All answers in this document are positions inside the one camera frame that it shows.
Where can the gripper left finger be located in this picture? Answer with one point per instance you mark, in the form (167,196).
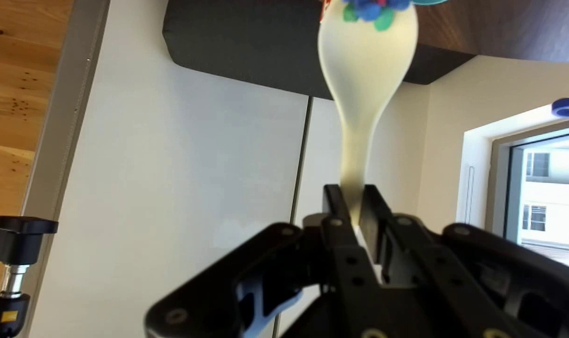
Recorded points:
(345,263)

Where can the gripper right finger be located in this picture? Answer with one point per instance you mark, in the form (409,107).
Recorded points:
(434,263)

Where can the white spoon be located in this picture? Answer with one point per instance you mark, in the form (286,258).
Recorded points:
(366,70)

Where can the blue bowl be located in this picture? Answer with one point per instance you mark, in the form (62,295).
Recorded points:
(429,2)

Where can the window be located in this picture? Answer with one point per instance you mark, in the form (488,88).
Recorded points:
(547,197)

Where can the dark grey cushion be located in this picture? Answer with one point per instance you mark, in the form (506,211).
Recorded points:
(246,42)

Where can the camera on mount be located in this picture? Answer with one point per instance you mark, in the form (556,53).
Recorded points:
(12,263)

